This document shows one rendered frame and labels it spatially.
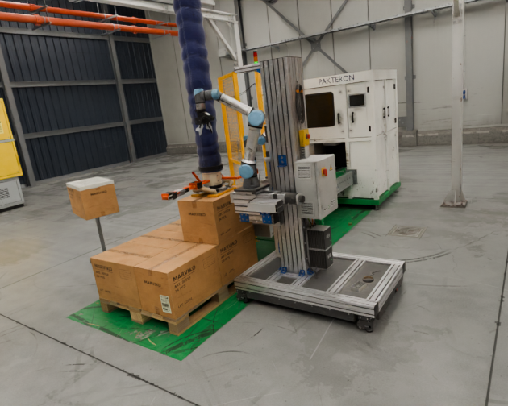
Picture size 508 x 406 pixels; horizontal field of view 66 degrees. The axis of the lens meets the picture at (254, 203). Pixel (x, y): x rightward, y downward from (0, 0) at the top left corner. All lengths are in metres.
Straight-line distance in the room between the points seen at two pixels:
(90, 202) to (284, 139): 2.64
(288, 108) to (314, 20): 10.28
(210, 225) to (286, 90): 1.31
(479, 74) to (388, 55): 2.41
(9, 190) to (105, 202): 5.74
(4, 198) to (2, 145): 1.20
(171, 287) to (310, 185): 1.34
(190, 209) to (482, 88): 9.64
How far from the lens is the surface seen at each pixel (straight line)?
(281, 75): 3.19
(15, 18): 11.51
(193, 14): 3.62
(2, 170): 10.48
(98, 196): 5.00
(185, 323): 3.38
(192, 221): 3.60
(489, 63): 11.98
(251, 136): 3.07
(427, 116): 12.21
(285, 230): 3.42
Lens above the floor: 1.72
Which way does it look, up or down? 14 degrees down
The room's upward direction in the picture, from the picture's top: 7 degrees counter-clockwise
